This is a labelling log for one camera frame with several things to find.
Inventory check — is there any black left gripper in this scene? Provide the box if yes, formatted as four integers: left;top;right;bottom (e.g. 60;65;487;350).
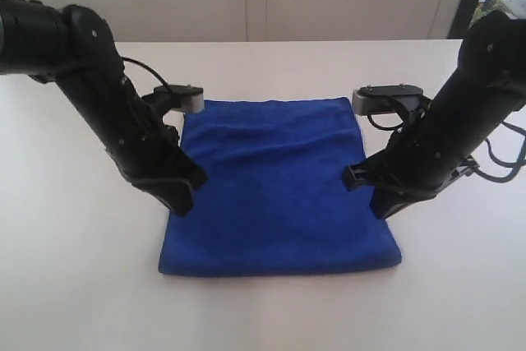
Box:
101;75;208;216

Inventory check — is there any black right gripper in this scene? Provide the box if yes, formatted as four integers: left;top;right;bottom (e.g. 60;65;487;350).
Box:
344;108;481;219

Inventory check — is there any blue microfiber towel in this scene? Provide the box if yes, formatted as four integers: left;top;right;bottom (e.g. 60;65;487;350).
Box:
158;97;402;277

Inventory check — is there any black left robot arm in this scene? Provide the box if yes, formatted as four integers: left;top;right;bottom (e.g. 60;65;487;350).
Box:
1;0;207;216

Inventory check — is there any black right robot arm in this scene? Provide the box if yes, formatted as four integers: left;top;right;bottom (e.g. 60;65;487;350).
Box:
342;11;525;219

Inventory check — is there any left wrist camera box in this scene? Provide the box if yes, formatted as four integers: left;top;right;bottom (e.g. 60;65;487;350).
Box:
141;85;205;116

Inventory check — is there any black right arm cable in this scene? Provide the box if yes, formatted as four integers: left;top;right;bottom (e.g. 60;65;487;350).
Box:
367;95;526;183

